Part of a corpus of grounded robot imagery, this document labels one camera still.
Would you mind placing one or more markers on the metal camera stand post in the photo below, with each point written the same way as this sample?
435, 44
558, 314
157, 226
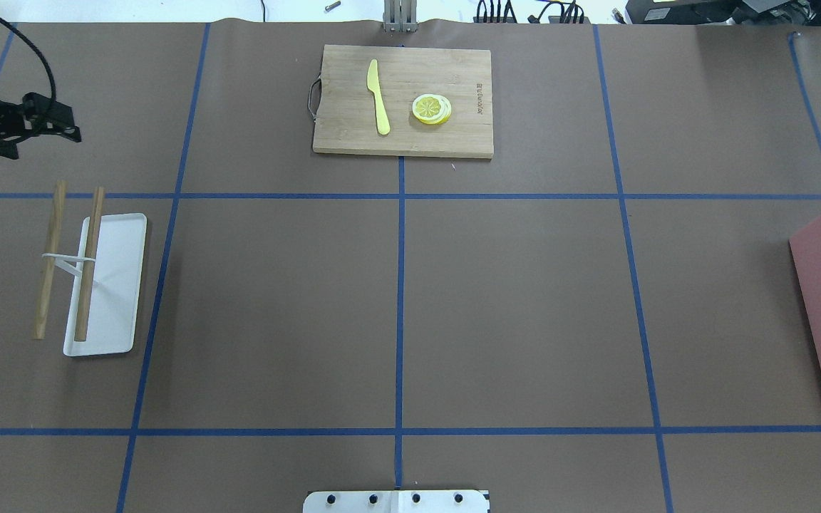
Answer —
400, 16

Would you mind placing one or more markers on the yellow lemon slices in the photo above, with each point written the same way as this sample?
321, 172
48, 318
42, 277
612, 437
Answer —
431, 109

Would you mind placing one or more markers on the left wooden rack dowel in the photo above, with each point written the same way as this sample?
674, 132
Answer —
40, 315

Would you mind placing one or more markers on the yellow plastic knife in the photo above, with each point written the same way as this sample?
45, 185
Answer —
383, 125

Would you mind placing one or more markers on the bamboo cutting board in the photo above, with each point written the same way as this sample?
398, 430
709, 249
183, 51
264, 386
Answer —
345, 116

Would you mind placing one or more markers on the black equipment at corner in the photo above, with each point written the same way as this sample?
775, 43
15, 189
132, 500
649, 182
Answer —
753, 13

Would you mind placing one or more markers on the right wooden rack dowel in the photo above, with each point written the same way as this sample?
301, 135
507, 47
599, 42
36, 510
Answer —
88, 268

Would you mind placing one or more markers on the white rack tray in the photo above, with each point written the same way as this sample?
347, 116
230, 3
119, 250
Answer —
118, 264

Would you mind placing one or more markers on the wooden rack dowel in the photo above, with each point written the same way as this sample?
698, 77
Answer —
88, 268
40, 315

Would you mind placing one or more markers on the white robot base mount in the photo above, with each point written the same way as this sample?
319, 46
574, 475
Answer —
426, 500

